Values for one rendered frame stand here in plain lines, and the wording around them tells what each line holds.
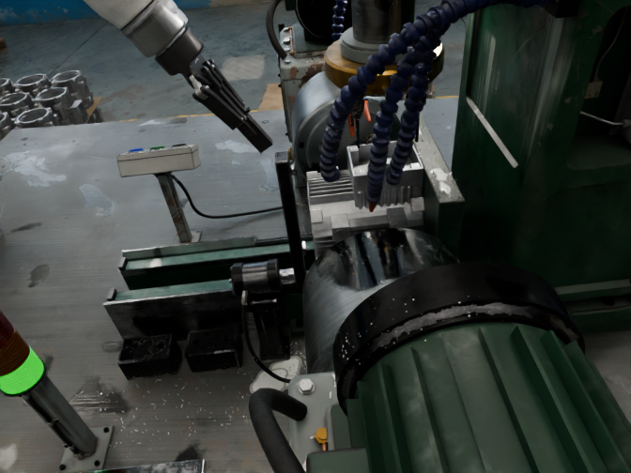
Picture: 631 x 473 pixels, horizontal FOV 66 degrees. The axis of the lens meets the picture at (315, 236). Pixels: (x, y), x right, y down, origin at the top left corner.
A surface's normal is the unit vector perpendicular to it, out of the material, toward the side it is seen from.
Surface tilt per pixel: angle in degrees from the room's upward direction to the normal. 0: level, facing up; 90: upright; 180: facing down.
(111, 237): 0
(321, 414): 0
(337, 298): 36
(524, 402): 5
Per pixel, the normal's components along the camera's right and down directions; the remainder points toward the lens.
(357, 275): -0.44, -0.66
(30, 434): -0.09, -0.76
